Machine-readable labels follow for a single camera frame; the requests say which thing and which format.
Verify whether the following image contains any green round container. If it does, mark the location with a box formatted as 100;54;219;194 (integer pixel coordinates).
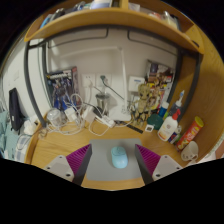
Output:
147;113;165;131

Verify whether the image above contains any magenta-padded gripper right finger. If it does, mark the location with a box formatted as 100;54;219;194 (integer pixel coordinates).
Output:
134;143;183;185

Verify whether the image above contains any wooden shelf unit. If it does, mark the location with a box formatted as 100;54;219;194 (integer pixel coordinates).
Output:
23;0;205;55

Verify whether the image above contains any robot model kit box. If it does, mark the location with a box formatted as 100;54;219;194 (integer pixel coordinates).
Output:
44;65;81;111

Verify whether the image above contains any white lotion bottle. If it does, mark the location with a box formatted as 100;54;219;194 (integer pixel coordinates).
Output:
156;107;181;143

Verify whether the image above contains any white mug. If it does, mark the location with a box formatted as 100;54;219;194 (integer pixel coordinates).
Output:
180;140;200;163

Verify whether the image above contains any white tissue pack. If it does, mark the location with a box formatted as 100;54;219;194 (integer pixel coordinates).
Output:
22;114;41;136

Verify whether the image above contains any white wall socket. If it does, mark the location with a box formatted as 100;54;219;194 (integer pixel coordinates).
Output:
96;73;113;89
81;73;97;89

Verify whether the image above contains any small white cube clock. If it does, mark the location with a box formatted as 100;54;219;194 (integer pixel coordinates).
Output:
144;123;155;134

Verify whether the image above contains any white wall box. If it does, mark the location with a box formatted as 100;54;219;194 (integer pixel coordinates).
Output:
128;75;146;93

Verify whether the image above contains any colourful printed box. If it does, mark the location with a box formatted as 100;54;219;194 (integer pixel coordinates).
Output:
144;59;175;88

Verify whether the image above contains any brown tree figure toy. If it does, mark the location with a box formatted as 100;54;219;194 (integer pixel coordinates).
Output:
131;82;155;127

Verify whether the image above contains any white multi-port charger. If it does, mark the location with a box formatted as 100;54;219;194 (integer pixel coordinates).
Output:
64;106;79;122

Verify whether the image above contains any blue bottle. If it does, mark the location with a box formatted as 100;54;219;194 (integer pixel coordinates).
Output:
157;101;171;118

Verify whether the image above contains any light blue computer mouse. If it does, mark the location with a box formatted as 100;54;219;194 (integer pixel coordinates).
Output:
110;145;129;170

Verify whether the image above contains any dark bottle with white nozzle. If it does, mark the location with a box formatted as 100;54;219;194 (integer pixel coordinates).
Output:
171;89;186;118

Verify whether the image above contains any black backpack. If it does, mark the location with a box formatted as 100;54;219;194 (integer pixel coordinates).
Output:
8;87;25;132

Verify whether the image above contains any clear snack bag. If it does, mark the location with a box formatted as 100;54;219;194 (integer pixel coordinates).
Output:
37;127;50;140

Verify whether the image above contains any red and yellow snack can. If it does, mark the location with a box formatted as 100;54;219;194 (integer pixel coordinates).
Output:
175;115;205;152

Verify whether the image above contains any metal tumbler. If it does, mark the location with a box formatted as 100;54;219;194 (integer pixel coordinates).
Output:
95;92;111;116

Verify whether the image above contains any checked bed blanket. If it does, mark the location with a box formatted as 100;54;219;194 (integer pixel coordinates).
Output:
0;111;33;162

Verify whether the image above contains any white cup with domed lid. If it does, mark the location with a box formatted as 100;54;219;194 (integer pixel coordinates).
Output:
46;107;65;128

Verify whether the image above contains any white cable bundle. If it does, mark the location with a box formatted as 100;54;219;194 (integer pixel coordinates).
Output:
45;93;135;138

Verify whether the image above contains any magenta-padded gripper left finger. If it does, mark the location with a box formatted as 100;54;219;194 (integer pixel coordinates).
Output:
44;143;94;187

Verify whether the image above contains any grey mouse pad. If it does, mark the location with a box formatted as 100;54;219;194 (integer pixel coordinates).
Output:
83;138;148;183

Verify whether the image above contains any white power strip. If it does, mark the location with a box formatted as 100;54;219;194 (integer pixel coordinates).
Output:
96;114;116;128

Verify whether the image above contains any grey metal frame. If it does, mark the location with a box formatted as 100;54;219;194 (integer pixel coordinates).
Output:
22;27;204;128

